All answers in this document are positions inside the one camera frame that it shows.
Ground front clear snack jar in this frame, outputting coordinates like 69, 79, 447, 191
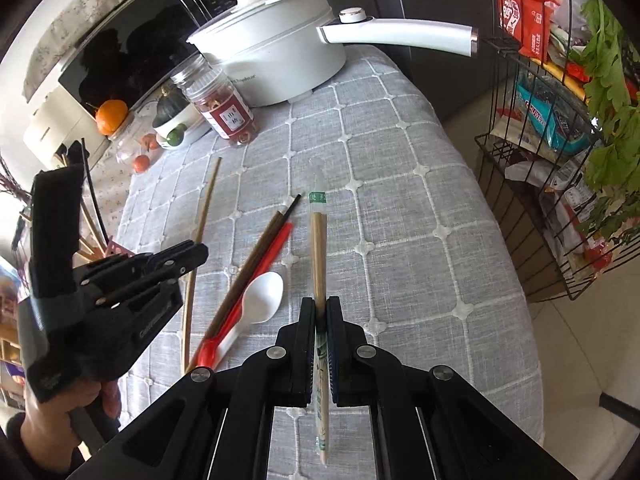
170, 53, 258, 145

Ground white bowl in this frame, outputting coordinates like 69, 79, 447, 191
154, 104, 209, 151

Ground black wire rack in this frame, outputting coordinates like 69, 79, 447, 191
476, 0, 639, 301

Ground glass jar with small oranges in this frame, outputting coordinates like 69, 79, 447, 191
111, 112, 163, 174

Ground orange tangerine on jar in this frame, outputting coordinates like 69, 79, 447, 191
94, 100, 129, 136

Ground white electric cooking pot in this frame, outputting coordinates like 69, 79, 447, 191
188, 0, 478, 107

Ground dark green pumpkin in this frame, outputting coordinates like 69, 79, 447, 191
152, 86, 190, 128

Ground pink plastic utensil basket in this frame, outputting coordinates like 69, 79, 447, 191
104, 238, 134, 258

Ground person's left hand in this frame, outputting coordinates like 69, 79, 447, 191
20, 379, 122, 474

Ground floral cloth cover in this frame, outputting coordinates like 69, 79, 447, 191
23, 0, 125, 101

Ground black chopstick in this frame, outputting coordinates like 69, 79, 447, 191
80, 137, 109, 247

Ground dark brown chopstick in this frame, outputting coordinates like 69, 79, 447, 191
204, 194, 302, 339

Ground white plastic spoon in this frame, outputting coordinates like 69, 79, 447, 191
212, 271, 284, 368

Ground red plastic spoon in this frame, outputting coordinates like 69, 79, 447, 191
195, 222, 293, 366

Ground white air fryer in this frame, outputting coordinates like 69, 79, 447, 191
23, 86, 110, 169

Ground disposable bamboo chopsticks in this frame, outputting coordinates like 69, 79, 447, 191
308, 157, 330, 466

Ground long wooden chopstick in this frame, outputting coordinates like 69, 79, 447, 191
182, 156, 224, 374

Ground grey checked tablecloth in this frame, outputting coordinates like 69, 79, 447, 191
116, 47, 544, 441

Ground green leafy herb bunch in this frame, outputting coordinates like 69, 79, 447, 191
582, 0, 639, 244

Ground black microwave oven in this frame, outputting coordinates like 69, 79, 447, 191
58, 0, 235, 115

